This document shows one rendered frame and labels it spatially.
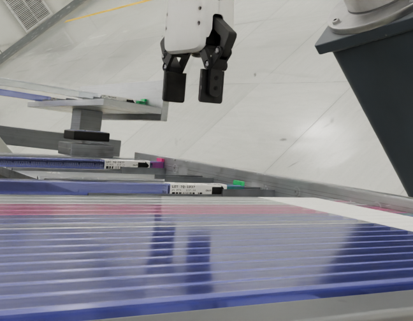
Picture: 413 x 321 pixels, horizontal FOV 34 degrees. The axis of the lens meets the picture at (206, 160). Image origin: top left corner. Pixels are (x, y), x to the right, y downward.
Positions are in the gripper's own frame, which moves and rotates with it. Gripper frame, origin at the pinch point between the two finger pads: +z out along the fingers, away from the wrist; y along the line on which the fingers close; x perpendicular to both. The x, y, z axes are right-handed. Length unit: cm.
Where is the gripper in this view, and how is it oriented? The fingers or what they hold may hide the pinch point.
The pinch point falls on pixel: (191, 95)
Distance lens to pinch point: 86.1
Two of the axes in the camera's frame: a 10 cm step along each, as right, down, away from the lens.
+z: -0.8, 10.0, 0.5
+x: -8.5, -0.4, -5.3
